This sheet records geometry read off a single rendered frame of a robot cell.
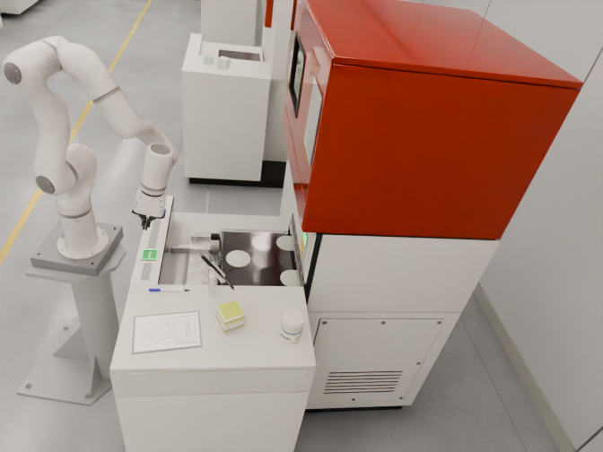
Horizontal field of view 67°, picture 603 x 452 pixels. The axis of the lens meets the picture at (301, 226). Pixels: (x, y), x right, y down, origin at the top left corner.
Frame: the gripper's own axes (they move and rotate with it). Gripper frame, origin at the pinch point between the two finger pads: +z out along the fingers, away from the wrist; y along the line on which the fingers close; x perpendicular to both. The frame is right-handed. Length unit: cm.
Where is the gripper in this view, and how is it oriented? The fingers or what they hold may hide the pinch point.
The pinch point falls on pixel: (145, 223)
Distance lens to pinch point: 171.1
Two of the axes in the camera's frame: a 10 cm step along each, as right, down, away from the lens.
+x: 1.1, 6.3, -7.7
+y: -9.3, -2.0, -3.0
